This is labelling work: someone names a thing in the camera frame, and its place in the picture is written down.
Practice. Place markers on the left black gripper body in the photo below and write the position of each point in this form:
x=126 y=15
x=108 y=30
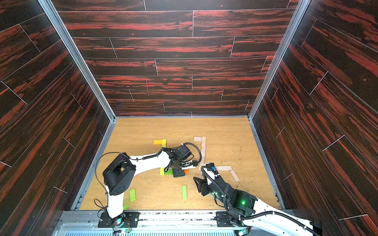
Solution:
x=179 y=171

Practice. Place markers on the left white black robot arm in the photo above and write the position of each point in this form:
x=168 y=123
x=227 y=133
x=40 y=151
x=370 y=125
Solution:
x=119 y=174

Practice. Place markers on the natural wood block neck top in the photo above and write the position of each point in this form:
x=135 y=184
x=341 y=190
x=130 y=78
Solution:
x=203 y=141

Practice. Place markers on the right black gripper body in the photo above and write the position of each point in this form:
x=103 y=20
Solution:
x=205 y=184

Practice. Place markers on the small green block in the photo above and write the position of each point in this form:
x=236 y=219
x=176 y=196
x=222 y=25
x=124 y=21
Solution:
x=169 y=172

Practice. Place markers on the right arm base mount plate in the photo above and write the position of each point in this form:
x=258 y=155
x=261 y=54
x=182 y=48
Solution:
x=224 y=219

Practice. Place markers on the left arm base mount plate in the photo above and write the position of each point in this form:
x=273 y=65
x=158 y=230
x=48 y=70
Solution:
x=128 y=219

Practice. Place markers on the aluminium front rail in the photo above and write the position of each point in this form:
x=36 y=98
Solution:
x=148 y=223

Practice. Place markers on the natural wood block neck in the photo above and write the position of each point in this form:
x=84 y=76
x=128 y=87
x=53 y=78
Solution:
x=203 y=141
x=203 y=151

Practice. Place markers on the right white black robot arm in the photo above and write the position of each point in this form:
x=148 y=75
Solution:
x=246 y=210

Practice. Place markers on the light green block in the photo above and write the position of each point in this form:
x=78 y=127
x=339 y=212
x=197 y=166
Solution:
x=132 y=194
x=184 y=192

